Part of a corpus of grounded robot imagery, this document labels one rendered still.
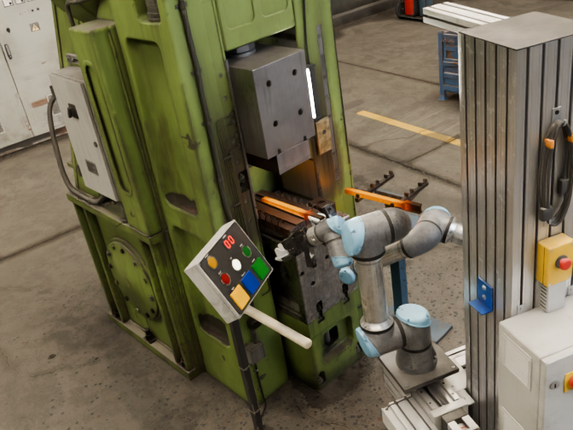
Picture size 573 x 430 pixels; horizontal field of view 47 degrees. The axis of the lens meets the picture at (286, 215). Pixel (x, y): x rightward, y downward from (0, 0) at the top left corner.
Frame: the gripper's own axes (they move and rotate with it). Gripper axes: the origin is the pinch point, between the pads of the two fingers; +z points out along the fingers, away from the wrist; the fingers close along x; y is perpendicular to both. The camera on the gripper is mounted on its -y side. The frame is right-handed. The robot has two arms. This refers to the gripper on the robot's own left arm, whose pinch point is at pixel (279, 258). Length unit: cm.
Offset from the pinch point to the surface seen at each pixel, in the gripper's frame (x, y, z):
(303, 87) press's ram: -54, 48, -26
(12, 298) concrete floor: -67, 38, 277
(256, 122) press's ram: -31, 49, -10
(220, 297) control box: 27.3, 5.6, 12.5
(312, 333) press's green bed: -32, -54, 38
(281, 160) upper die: -36.9, 28.3, -5.1
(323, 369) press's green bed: -36, -78, 51
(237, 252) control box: 5.0, 12.3, 11.2
